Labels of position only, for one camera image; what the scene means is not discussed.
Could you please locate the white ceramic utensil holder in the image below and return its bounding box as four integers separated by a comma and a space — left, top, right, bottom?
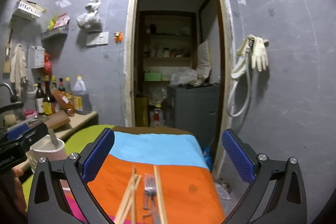
26, 135, 67, 173

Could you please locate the bamboo chopstick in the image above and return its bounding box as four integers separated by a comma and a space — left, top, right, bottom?
114, 174, 142, 223
114, 166, 137, 223

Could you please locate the silver metal fork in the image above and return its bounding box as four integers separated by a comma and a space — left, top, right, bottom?
142, 173, 160, 223

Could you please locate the light wooden chopstick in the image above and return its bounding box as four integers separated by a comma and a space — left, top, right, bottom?
154, 165, 168, 224

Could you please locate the kitchen countertop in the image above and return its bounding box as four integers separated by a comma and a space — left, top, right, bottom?
55, 111, 98, 141

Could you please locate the left hand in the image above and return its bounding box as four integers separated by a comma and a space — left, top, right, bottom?
1, 166, 27, 216

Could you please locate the metal spoon in holder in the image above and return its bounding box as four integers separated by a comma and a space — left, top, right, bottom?
48, 128, 59, 149

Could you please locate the wooden cutting board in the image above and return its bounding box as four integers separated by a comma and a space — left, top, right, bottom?
39, 110, 70, 130

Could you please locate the dark vinegar bottle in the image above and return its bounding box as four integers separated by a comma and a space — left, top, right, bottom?
35, 79, 45, 115

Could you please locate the dark soy sauce bottle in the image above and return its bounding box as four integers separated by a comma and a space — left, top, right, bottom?
43, 75, 55, 115

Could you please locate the orange sauce packet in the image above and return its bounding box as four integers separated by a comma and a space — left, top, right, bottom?
52, 89, 75, 117

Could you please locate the small seasoning bottle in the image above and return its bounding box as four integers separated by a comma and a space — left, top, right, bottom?
65, 77, 73, 101
58, 78, 66, 94

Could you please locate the hanging beige towel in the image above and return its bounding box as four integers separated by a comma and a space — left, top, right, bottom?
10, 43, 27, 98

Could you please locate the large clear oil jug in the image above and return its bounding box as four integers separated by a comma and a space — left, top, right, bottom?
72, 76, 92, 115

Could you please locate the red plastic bag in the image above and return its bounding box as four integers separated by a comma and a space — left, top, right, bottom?
43, 52, 52, 76

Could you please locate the multicolour striped table cloth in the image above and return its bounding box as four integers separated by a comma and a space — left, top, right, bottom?
22, 123, 227, 224

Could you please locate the dark grey cabinet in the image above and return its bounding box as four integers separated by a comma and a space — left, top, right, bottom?
166, 84, 220, 149

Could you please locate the white rubber glove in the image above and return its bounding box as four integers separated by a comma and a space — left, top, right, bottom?
251, 36, 269, 72

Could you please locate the green box on shelf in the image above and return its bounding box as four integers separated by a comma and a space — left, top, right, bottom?
144, 72, 161, 82

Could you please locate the clear plastic bag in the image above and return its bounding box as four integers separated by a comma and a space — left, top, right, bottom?
170, 68, 198, 86

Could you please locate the white wall box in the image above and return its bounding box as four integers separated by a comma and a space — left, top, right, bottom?
28, 46, 45, 69

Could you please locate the grey wall shelf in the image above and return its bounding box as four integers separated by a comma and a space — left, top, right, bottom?
41, 25, 69, 41

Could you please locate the white wall socket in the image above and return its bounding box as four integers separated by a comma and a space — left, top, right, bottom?
86, 32, 109, 47

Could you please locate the white wall basket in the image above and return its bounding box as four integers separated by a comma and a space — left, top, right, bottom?
13, 0, 46, 21

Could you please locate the white plastic bag on wall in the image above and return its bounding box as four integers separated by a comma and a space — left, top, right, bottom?
76, 0, 102, 32

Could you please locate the orange wall hook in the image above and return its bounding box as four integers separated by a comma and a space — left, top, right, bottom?
114, 31, 123, 43

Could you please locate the white flexible hose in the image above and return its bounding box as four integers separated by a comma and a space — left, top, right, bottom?
227, 35, 257, 118

